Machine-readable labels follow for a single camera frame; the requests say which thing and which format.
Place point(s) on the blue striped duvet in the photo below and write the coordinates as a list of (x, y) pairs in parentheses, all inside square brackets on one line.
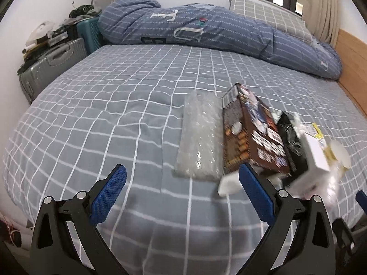
[(215, 25)]

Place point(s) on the white cardboard box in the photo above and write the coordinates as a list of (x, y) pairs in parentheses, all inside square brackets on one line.
[(315, 154)]

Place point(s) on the brown printed box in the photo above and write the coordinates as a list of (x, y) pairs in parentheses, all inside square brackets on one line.
[(249, 137)]

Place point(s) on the beige curtain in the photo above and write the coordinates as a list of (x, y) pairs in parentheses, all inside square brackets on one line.
[(321, 8)]

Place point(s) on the stack of flat boxes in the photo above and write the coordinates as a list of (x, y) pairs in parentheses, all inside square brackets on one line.
[(57, 35)]

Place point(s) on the yellow white packet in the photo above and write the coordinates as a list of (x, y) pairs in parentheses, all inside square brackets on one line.
[(339, 151)]

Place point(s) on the dark bundle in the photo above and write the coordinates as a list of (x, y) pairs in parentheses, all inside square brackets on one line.
[(83, 10)]

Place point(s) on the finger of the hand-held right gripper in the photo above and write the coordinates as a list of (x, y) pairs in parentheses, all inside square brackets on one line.
[(342, 233), (361, 200)]

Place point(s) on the white bundle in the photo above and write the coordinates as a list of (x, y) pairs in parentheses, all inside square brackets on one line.
[(40, 31)]

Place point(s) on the grey hard suitcase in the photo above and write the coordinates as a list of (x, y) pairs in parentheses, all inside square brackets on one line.
[(48, 68)]

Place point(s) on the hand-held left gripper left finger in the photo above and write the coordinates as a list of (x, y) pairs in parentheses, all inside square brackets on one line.
[(109, 197)]

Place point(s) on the white foam piece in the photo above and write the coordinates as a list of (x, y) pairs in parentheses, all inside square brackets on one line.
[(229, 184)]

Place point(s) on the grey checked pillow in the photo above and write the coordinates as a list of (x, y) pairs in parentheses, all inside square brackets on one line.
[(266, 14)]

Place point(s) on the clear bubble wrap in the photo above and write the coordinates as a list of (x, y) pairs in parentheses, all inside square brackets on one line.
[(197, 134)]

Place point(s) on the clear plastic wrap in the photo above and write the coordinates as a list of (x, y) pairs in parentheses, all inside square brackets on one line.
[(332, 189)]

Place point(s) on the wooden headboard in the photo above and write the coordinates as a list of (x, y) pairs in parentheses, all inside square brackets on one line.
[(354, 63)]

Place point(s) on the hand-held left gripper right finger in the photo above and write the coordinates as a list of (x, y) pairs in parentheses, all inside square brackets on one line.
[(255, 192)]

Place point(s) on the black flat packet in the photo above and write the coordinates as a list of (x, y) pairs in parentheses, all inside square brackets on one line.
[(292, 146)]

